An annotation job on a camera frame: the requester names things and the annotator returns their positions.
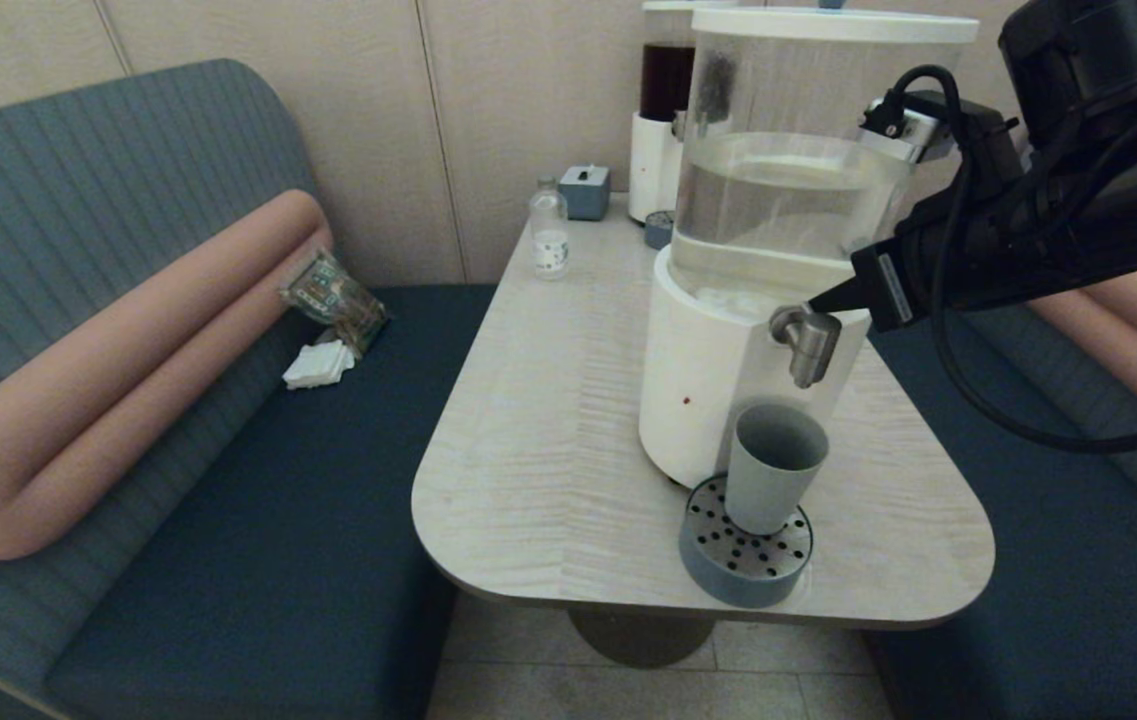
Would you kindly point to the clear glass bottle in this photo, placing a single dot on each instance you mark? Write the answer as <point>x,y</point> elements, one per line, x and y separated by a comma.
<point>549,235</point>

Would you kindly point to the round blue perforated drip tray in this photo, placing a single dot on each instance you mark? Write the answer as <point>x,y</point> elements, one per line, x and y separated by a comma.
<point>728,575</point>

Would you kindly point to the blue bench sofa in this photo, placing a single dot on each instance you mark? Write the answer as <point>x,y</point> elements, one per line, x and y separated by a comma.
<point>228,500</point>
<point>1028,560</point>

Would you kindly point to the blue-grey tissue box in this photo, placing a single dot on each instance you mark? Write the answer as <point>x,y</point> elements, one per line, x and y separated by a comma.
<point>585,193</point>

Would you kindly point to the table pedestal base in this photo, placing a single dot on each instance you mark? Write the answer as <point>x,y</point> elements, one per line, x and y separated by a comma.
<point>640,635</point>

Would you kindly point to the dark drink dispenser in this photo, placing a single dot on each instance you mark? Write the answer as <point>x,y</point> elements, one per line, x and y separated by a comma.
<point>653,170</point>

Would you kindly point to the metal dispenser tap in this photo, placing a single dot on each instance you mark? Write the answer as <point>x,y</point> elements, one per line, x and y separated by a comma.
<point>810,350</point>

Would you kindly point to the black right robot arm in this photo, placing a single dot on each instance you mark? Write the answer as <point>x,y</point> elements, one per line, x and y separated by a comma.
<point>1108,130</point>

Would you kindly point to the white napkin stack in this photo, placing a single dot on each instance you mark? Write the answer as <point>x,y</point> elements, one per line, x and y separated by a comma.
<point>320,365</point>

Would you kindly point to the grey-blue plastic cup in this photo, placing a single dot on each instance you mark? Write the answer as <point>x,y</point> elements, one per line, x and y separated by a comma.
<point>768,480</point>

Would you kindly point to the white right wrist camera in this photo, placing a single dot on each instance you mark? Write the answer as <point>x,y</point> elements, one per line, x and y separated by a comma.
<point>903,130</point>

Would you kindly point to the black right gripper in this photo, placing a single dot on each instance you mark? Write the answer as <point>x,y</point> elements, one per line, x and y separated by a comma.
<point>958,260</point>

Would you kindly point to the pink bolster cushion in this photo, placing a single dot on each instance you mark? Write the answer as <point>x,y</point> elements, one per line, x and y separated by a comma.
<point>1128,340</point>
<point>128,370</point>

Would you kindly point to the crinkled snack bag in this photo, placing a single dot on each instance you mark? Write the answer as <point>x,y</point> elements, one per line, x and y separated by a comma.
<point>333,298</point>

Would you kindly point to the small blue drip tray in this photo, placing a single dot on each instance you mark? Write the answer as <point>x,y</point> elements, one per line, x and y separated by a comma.
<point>658,230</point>

